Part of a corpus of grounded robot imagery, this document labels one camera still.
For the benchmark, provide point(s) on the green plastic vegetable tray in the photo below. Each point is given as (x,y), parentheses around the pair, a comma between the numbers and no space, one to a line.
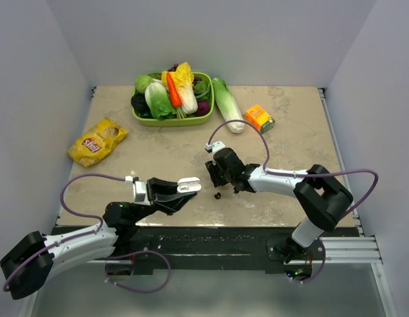
(191,120)

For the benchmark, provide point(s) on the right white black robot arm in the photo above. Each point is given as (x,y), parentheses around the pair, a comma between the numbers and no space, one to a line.
(324,200)

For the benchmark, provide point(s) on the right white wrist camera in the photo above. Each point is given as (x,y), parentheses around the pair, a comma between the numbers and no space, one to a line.
(214,147)

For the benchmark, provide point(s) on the yellow white cabbage in tray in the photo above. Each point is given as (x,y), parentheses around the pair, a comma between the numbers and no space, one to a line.
(183,79)

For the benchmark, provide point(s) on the orange juice carton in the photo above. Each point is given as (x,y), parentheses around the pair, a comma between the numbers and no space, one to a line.
(259,118)

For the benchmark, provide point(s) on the orange toy carrot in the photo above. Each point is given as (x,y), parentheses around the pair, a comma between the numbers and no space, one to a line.
(174,95)

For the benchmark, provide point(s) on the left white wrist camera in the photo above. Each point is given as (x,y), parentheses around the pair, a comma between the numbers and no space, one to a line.
(139,190)

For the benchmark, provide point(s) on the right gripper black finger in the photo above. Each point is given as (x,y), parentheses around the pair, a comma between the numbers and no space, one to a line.
(210,169)
(217,180)

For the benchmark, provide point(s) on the green round vegetable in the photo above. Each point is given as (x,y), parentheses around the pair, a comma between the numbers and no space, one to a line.
(142,82)

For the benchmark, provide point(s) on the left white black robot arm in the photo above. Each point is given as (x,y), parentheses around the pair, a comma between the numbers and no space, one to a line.
(39,257)

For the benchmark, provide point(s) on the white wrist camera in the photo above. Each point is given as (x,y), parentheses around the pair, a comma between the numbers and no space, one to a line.
(139,190)
(214,147)

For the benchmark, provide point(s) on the black round vegetable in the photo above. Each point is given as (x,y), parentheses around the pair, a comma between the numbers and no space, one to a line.
(138,102)

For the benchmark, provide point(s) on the dark green leafy vegetable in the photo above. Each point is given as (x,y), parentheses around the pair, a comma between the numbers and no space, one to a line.
(202,90)

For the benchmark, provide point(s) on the napa cabbage on table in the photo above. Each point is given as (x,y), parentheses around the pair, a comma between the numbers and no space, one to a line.
(227,105)

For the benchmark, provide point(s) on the yellow Lays chips bag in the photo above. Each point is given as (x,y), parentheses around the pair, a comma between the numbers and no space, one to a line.
(97,143)

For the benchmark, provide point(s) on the dark red grapes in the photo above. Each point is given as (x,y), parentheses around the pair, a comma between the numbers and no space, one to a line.
(173,68)

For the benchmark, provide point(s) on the green white bok choy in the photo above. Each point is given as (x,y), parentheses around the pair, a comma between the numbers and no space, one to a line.
(158,102)

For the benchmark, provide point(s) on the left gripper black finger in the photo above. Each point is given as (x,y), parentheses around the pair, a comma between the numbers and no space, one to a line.
(170,204)
(170,187)

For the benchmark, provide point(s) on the white earbud charging case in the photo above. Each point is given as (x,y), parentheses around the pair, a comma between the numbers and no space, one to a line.
(187,185)

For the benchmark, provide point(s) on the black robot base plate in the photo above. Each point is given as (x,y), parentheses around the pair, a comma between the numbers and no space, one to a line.
(205,248)

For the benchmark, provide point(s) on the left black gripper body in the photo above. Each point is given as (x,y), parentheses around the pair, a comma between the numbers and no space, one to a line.
(152,200)

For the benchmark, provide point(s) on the purple onion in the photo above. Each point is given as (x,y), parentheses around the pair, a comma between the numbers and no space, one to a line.
(203,108)

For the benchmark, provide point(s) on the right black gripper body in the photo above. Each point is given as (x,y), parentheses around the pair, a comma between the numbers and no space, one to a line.
(228,176)

